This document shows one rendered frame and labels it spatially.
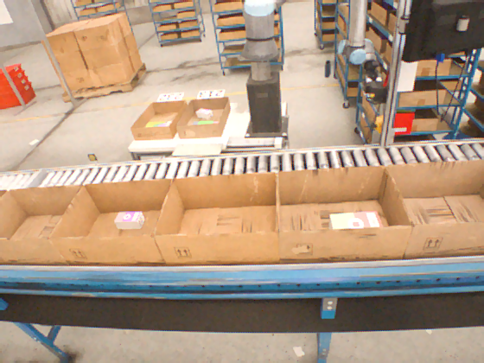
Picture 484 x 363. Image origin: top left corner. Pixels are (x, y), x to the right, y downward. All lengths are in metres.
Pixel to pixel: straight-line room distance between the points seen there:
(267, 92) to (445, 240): 1.19
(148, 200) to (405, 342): 1.51
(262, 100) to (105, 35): 3.86
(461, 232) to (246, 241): 0.64
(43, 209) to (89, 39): 4.14
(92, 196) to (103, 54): 4.24
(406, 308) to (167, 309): 0.93
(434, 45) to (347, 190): 0.71
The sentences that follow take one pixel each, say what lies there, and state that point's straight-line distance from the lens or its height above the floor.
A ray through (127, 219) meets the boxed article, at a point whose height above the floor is 0.93.
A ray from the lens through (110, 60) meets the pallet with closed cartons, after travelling 5.52.
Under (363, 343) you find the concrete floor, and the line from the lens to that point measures 1.93.
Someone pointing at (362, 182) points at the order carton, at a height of 0.98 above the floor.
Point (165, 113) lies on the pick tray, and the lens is 2.47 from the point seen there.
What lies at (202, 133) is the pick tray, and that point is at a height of 0.78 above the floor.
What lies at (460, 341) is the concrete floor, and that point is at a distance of 2.09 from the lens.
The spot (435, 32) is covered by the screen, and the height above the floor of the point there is 1.37.
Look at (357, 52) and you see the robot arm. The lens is 1.97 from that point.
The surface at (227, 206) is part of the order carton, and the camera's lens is 1.28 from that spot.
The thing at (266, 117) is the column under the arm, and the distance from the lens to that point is 1.91.
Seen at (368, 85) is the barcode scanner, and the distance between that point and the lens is 1.71.
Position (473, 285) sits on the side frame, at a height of 0.79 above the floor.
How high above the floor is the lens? 1.75
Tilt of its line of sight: 40 degrees down
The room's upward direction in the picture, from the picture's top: 10 degrees counter-clockwise
